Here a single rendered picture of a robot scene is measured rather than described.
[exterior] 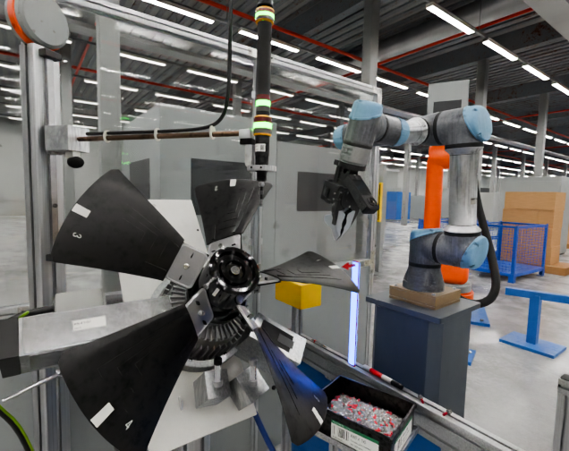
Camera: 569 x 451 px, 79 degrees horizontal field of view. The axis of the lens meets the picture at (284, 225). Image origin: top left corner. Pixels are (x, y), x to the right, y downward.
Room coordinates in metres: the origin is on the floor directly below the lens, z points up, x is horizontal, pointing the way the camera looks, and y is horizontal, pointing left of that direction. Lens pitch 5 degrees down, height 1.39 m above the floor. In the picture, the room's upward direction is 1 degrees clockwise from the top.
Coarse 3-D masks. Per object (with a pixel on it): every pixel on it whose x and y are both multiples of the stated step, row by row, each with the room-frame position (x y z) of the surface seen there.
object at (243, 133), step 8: (240, 136) 0.84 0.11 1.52; (248, 136) 0.83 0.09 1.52; (240, 144) 0.84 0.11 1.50; (248, 144) 0.83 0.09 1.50; (248, 152) 0.83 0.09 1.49; (248, 160) 0.83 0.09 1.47; (248, 168) 0.82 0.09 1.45; (256, 168) 0.80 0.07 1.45; (264, 168) 0.80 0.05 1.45; (272, 168) 0.81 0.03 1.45
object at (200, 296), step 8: (200, 296) 0.70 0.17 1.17; (192, 304) 0.68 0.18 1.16; (200, 304) 0.71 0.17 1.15; (208, 304) 0.73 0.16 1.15; (192, 312) 0.68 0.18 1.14; (208, 312) 0.73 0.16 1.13; (192, 320) 0.69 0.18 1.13; (200, 320) 0.71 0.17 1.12; (208, 320) 0.73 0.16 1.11; (200, 328) 0.71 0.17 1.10
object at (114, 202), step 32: (96, 192) 0.73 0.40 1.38; (128, 192) 0.75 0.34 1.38; (64, 224) 0.70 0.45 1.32; (96, 224) 0.72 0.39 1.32; (128, 224) 0.73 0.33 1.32; (160, 224) 0.75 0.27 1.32; (64, 256) 0.69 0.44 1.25; (96, 256) 0.71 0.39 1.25; (128, 256) 0.73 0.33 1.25; (160, 256) 0.74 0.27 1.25
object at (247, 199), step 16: (208, 192) 1.00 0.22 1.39; (224, 192) 0.98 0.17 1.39; (240, 192) 0.97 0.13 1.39; (256, 192) 0.97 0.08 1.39; (208, 208) 0.95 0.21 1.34; (224, 208) 0.94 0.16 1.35; (240, 208) 0.92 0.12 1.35; (256, 208) 0.92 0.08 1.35; (208, 224) 0.92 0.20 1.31; (224, 224) 0.89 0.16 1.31; (240, 224) 0.88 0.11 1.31; (208, 240) 0.88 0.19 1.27
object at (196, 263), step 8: (184, 248) 0.76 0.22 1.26; (192, 248) 0.76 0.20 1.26; (176, 256) 0.76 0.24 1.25; (184, 256) 0.76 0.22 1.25; (192, 256) 0.76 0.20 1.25; (200, 256) 0.77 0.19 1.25; (176, 264) 0.76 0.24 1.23; (192, 264) 0.76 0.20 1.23; (200, 264) 0.77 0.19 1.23; (168, 272) 0.76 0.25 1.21; (176, 272) 0.76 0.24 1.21; (184, 272) 0.76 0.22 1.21; (192, 272) 0.76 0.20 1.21; (176, 280) 0.76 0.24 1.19; (184, 280) 0.76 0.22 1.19; (192, 280) 0.77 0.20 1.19
